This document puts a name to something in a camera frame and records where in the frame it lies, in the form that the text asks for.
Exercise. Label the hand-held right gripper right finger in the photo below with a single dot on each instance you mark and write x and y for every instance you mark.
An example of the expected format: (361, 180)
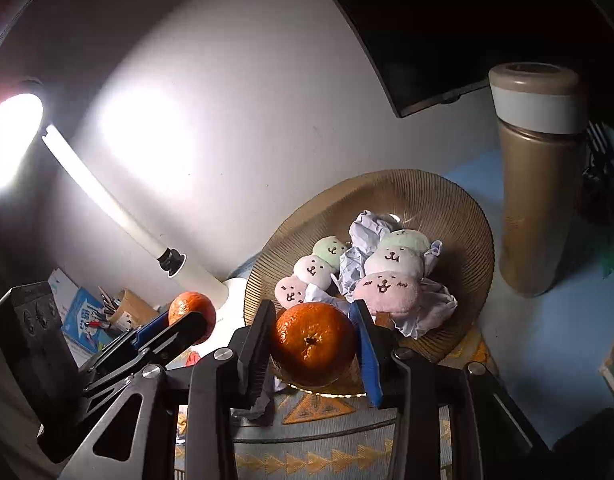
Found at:
(367, 355)

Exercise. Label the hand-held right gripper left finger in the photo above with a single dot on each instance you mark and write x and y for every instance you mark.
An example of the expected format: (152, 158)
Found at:
(257, 355)

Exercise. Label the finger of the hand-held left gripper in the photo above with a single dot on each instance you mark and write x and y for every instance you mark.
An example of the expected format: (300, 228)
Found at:
(177, 335)
(149, 330)

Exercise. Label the small orange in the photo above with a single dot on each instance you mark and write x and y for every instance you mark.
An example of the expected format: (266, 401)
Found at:
(189, 307)

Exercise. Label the large orange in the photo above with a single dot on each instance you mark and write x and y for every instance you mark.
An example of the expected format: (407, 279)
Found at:
(312, 342)

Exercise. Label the amber ribbed glass plate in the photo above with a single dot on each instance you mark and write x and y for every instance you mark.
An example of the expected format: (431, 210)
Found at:
(437, 210)

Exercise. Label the brown cylindrical pen holder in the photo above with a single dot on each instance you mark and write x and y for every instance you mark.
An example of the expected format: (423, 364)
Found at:
(134, 310)

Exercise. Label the blue white box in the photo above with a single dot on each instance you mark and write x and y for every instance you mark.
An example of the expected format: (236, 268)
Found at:
(82, 320)

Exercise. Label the crumpled white paper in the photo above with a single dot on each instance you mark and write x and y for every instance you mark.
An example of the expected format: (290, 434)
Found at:
(369, 232)
(427, 310)
(348, 270)

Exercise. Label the large three-ball plush toy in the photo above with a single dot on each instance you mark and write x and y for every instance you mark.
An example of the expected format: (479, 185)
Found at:
(392, 265)

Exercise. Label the small three-ball plush toy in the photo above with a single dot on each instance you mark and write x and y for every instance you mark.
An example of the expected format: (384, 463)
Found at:
(312, 270)

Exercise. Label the white desk lamp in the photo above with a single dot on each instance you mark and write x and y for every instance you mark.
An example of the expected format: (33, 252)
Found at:
(132, 225)

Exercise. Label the patterned woven mat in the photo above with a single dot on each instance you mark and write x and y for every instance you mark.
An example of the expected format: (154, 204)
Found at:
(312, 455)

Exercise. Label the gold thermos bottle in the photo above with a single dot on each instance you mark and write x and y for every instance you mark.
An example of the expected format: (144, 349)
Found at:
(537, 185)

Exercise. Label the dark patterned object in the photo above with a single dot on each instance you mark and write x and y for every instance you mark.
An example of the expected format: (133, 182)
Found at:
(599, 170)

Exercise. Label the black monitor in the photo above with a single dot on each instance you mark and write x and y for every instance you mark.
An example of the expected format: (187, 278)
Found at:
(462, 25)

